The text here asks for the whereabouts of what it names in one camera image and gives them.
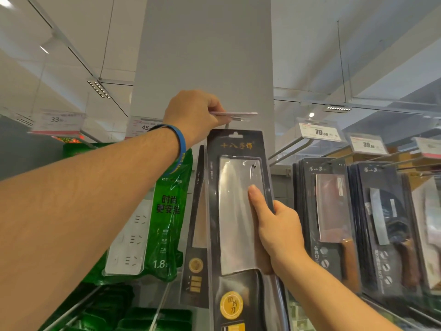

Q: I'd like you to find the person's left hand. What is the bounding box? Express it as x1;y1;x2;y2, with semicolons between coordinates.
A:
162;89;232;150

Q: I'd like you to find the person's right hand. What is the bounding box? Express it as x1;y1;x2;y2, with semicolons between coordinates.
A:
247;185;311;276

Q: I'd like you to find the black packaged cleaver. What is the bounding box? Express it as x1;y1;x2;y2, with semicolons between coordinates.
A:
206;129;290;331

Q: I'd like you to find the white flip price tag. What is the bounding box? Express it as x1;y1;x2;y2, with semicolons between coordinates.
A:
210;112;258;122

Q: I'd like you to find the packaged cleaver wooden handle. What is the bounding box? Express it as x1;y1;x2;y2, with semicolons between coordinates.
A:
293;157;362;293

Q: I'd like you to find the packaged round black knife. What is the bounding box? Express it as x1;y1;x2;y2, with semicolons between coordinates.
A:
348;161;423;299

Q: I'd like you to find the grey metal display shelf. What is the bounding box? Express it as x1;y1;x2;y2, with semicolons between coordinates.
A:
0;113;441;331

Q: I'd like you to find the person's left forearm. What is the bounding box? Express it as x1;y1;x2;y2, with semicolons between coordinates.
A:
0;129;187;331

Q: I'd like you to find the person's right forearm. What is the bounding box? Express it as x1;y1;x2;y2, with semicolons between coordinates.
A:
275;251;402;331

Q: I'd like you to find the blue wristband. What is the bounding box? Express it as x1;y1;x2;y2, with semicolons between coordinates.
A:
148;124;187;176

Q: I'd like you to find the black linear track light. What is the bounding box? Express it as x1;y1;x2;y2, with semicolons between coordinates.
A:
86;80;112;100
323;104;353;114

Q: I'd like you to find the brown cardboard box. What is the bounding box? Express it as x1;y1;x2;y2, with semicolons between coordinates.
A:
325;146;441;169

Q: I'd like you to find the white track spot light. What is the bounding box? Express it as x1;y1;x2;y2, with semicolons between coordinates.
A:
39;36;62;55

